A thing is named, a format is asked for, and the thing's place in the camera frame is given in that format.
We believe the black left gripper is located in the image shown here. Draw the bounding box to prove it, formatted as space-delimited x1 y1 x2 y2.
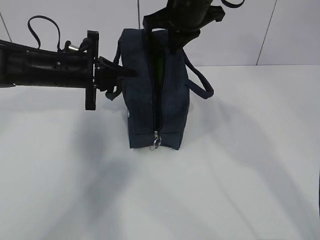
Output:
79 30 137 111

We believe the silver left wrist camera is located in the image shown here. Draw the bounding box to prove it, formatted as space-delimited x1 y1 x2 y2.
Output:
63 40 88 53

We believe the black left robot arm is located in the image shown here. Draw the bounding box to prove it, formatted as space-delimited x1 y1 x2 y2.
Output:
0 30 138 111

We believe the dark navy fabric lunch bag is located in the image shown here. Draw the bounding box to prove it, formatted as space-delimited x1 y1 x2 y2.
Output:
105 28 214 150

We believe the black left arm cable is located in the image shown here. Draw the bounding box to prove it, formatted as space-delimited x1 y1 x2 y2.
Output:
27 15 62 52

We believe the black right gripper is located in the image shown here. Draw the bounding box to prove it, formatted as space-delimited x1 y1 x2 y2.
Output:
142 0 226 54

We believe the green cucumber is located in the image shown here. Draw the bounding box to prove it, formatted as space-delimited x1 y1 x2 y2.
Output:
154 55 166 85

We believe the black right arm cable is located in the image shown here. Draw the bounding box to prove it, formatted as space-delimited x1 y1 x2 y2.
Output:
221 0 246 8

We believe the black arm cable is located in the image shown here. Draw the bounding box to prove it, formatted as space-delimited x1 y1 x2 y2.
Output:
27 15 62 52
221 0 246 8

